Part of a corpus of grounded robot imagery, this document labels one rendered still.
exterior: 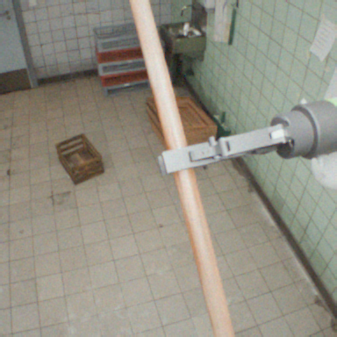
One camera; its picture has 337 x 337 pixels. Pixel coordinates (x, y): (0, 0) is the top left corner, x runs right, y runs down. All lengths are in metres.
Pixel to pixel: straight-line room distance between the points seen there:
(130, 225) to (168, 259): 0.44
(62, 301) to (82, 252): 0.43
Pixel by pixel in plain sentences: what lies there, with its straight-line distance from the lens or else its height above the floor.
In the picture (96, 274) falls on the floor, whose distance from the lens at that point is 2.70.
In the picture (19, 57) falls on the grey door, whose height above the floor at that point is 0.46.
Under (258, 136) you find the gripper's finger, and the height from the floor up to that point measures 2.00.
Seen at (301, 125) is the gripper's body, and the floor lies 1.98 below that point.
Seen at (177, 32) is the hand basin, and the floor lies 0.78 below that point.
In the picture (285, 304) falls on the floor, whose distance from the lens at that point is 2.65.
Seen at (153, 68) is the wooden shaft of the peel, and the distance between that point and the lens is 0.54.
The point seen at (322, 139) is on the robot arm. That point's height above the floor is 1.97.
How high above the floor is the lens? 2.30
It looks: 43 degrees down
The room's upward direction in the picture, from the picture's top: straight up
